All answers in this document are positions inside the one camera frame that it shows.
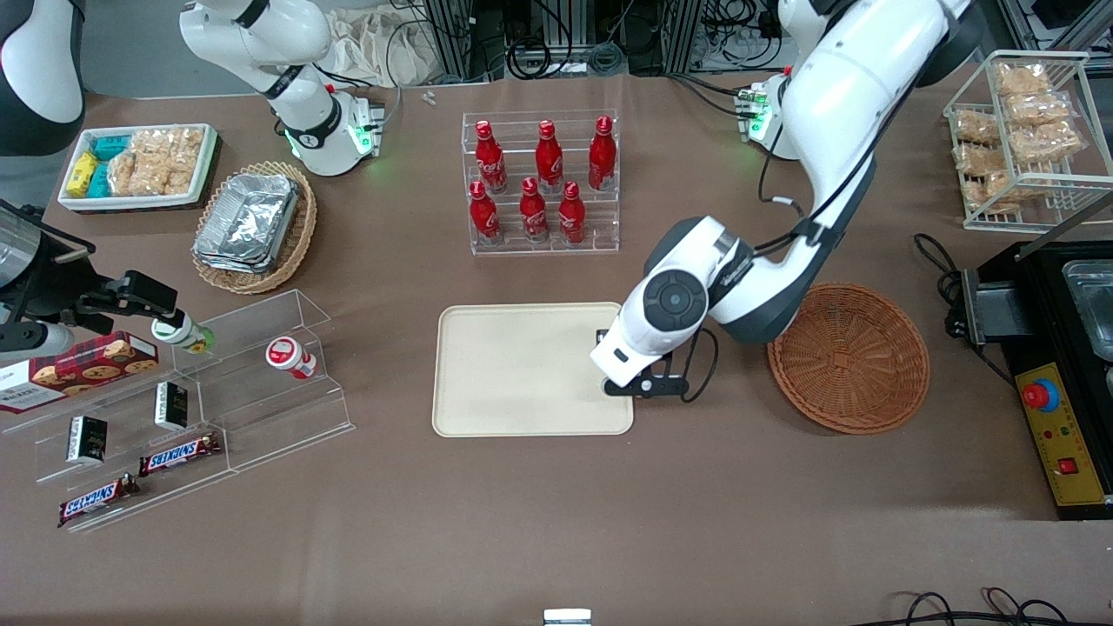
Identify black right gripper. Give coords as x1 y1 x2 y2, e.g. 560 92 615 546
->
9 228 180 324

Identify clear acrylic step shelf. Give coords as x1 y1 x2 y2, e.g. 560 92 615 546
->
0 289 356 534

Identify white wire basket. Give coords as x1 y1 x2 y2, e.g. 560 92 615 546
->
943 50 1113 232

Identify black floor cables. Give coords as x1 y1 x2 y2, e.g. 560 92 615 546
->
870 587 1072 626

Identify clear rice cracker packet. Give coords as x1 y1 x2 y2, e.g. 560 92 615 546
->
108 151 172 197
130 128 206 188

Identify beige cloth bag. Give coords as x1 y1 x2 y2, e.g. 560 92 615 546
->
326 7 440 89

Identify white rectangular snack tray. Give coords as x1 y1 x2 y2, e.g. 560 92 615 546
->
57 123 217 213

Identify yellow emergency stop box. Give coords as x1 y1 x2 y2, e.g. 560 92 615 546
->
1015 363 1113 522

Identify coiled black cable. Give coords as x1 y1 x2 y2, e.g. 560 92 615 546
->
507 37 559 81

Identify brown wicker basket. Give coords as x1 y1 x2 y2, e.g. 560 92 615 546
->
767 282 931 435

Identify small black box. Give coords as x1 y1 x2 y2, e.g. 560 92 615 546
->
154 382 190 432
67 416 108 464

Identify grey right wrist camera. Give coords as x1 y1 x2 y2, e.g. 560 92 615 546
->
0 322 76 363

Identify red cola bottle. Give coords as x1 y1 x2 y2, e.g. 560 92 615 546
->
557 181 587 245
535 120 564 195
475 120 509 195
588 116 617 193
519 177 550 243
469 181 503 245

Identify aluminium frame rack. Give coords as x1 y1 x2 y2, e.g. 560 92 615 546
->
422 0 788 83

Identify clear fried snack packet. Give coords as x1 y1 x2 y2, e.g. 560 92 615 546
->
951 143 1010 176
1009 122 1087 165
951 110 1002 145
995 62 1055 97
981 170 1042 215
1004 93 1076 128

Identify green and white bottle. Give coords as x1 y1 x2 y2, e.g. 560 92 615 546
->
151 312 215 355

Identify beige plastic tray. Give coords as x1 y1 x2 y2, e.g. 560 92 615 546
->
432 302 635 438

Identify Snickers chocolate bar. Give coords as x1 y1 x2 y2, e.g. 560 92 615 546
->
57 474 141 529
138 432 222 478

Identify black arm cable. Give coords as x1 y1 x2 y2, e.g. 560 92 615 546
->
681 52 931 404

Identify red tartan cookie box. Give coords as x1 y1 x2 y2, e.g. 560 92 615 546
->
0 331 160 415

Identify black countertop appliance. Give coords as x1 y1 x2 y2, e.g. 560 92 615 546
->
945 239 1113 523

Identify clear acrylic bottle rack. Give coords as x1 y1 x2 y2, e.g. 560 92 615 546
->
461 110 621 256

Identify red and white yogurt cup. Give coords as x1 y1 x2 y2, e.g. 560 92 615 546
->
265 336 317 381

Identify stack of foil trays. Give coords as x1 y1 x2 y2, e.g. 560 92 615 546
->
193 172 302 276

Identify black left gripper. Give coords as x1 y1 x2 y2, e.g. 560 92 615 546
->
596 328 691 399

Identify light wicker basket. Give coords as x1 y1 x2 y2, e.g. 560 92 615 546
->
190 161 317 296

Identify yellow snack packet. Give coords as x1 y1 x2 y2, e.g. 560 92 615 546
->
66 151 100 197

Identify black table cable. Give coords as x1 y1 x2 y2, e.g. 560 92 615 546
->
912 232 1018 388

